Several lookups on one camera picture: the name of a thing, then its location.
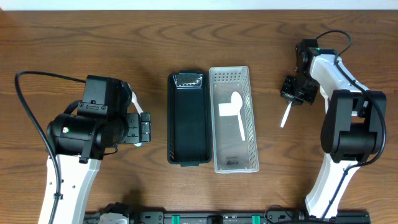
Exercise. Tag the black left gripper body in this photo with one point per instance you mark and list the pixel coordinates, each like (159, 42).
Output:
(145, 127)

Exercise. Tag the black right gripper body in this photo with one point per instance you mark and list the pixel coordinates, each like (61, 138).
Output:
(300, 89)

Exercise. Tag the white plastic spoon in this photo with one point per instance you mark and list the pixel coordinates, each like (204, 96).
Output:
(237, 102)
(286, 114)

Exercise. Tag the black plastic basket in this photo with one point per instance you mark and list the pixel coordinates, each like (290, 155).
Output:
(189, 134)

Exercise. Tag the clear plastic basket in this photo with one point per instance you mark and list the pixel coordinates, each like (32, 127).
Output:
(231, 154)

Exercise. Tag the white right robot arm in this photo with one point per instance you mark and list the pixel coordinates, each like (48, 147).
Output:
(354, 130)

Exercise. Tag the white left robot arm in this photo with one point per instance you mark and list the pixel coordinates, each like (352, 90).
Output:
(107, 116)

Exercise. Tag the white plastic fork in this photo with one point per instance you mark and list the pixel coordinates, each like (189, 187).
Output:
(144, 116)

